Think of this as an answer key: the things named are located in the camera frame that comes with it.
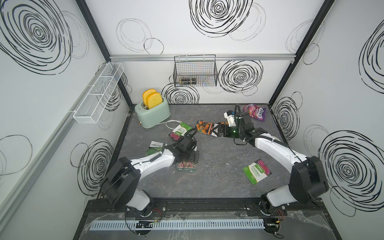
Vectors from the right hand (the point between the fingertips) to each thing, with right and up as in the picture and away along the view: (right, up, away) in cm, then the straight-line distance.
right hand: (219, 129), depth 84 cm
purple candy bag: (+32, +11, +28) cm, 44 cm away
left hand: (-16, -15, +3) cm, 23 cm away
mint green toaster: (-42, +8, +13) cm, 44 cm away
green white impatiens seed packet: (-25, -2, +17) cm, 30 cm away
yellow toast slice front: (-40, +19, +12) cm, 46 cm away
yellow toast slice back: (-46, +22, +12) cm, 52 cm away
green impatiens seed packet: (+22, -25, +2) cm, 33 cm away
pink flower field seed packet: (-19, -23, +4) cm, 30 cm away
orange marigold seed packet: (-7, 0, +21) cm, 22 cm away
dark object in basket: (-18, +29, +5) cm, 34 cm away
